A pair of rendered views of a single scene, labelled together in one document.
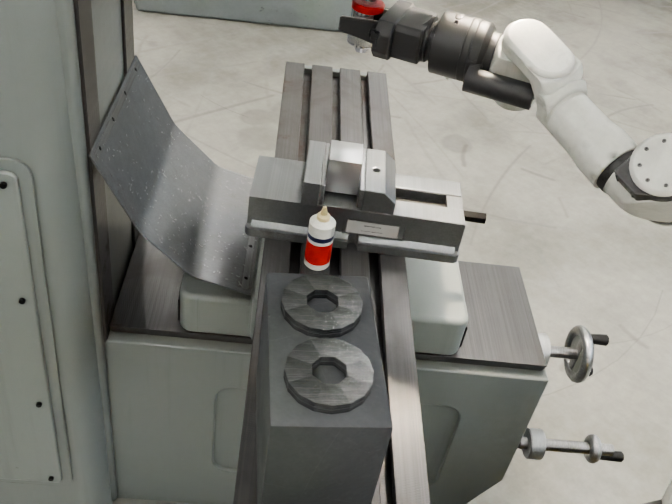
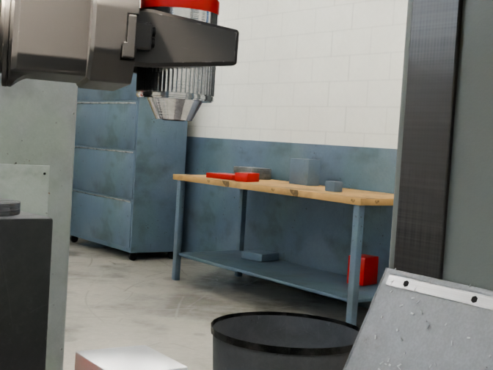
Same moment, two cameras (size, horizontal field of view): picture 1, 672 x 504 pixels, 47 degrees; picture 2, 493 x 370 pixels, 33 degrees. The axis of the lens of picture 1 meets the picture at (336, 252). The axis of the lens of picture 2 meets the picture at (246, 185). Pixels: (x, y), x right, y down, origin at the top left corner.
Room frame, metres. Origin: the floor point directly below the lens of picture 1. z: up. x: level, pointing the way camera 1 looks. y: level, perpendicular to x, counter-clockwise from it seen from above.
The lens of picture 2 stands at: (1.52, -0.21, 1.18)
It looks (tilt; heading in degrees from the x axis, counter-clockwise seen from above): 3 degrees down; 149
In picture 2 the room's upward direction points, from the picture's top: 4 degrees clockwise
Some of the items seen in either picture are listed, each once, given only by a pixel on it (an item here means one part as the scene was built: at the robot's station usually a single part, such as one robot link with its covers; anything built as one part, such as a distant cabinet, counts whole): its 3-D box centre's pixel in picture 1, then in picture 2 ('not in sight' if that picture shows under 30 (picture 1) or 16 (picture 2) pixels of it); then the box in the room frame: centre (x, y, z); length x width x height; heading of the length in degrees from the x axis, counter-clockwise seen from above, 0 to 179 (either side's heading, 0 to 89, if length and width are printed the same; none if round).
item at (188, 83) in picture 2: (365, 25); (177, 56); (1.07, 0.01, 1.23); 0.05 x 0.05 x 0.05
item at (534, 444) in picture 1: (572, 447); not in sight; (0.98, -0.53, 0.48); 0.22 x 0.06 x 0.06; 96
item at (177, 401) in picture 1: (317, 395); not in sight; (1.07, -0.01, 0.41); 0.80 x 0.30 x 0.60; 96
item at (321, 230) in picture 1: (320, 235); not in sight; (0.91, 0.03, 0.96); 0.04 x 0.04 x 0.11
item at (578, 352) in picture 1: (561, 352); not in sight; (1.12, -0.48, 0.60); 0.16 x 0.12 x 0.12; 96
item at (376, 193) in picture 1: (377, 180); not in sight; (1.04, -0.05, 0.99); 0.12 x 0.06 x 0.04; 3
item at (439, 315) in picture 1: (325, 268); not in sight; (1.07, 0.01, 0.76); 0.50 x 0.35 x 0.12; 96
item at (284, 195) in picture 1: (358, 195); not in sight; (1.03, -0.02, 0.96); 0.35 x 0.15 x 0.11; 93
